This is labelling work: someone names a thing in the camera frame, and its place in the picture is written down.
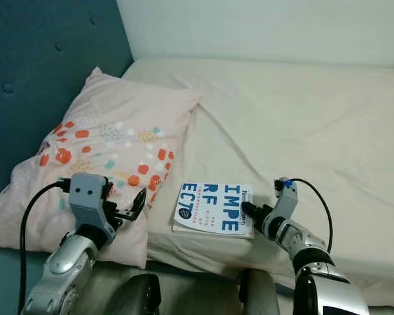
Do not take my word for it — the robot left leg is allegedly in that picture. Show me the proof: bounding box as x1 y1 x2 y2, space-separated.
105 272 162 315

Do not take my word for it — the white book with blue letters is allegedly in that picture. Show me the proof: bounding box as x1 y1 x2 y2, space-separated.
172 182 255 239

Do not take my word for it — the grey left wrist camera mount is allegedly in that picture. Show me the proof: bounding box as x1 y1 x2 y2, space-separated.
69 173 112 230

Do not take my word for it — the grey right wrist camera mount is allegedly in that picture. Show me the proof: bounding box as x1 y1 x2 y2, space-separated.
274 178 299 221

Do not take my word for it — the bed with beige sheet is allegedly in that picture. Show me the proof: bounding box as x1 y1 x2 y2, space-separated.
0 58 394 309

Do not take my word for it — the teal padded headboard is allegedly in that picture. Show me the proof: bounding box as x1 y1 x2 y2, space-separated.
0 0 133 315

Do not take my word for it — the pink dotted pillow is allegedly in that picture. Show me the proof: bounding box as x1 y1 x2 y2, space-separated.
0 66 203 270

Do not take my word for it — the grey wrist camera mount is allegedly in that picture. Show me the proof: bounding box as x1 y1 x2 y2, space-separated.
69 173 112 230
274 178 299 221

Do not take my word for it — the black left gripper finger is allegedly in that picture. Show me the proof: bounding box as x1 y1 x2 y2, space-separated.
129 188 148 221

